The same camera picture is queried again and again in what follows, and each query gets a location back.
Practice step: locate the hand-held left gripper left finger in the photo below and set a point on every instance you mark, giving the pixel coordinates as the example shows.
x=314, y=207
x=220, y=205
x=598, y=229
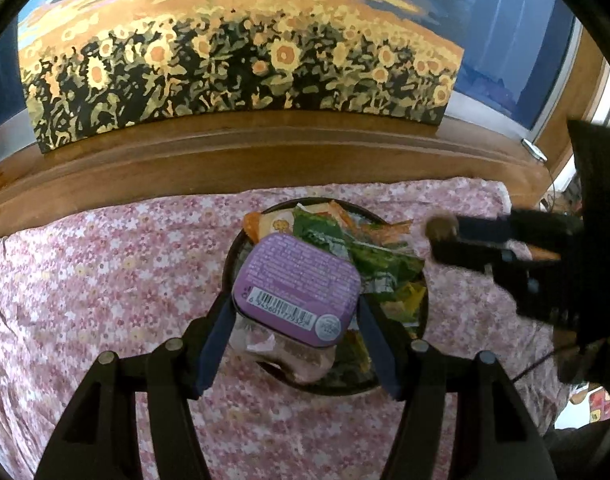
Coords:
x=212, y=347

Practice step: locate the sunflower painting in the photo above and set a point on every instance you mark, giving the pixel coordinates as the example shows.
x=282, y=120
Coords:
x=235, y=60

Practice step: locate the pink snack packet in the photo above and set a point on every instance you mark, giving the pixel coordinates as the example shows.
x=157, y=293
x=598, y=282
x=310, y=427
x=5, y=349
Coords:
x=305, y=360

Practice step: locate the pink floral tablecloth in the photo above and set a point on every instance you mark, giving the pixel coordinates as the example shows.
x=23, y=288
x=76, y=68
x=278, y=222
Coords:
x=110, y=270

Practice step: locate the white window latch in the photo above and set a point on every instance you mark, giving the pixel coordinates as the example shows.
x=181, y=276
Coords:
x=534, y=150

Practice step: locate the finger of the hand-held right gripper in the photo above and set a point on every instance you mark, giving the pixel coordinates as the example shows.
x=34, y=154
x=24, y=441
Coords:
x=472, y=255
x=500, y=230

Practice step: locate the yellow snack packet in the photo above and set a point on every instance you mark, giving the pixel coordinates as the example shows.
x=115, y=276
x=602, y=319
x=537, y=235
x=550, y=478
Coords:
x=405, y=305

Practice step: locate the purple tin box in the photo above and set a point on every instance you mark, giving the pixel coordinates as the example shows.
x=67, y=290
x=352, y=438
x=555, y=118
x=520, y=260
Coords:
x=295, y=285

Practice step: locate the orange cracker packet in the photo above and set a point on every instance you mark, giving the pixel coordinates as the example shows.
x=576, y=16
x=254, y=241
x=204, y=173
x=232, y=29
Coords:
x=275, y=222

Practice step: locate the blue glass window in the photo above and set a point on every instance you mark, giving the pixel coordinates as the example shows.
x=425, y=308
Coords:
x=515, y=35
x=5, y=100

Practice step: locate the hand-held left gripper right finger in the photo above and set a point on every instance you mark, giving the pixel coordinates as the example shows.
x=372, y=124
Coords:
x=379, y=347

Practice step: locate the large green snack packet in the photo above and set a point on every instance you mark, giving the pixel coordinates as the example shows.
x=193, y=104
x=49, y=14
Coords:
x=375, y=260

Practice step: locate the dark patterned oval plate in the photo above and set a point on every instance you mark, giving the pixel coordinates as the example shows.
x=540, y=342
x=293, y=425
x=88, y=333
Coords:
x=335, y=388

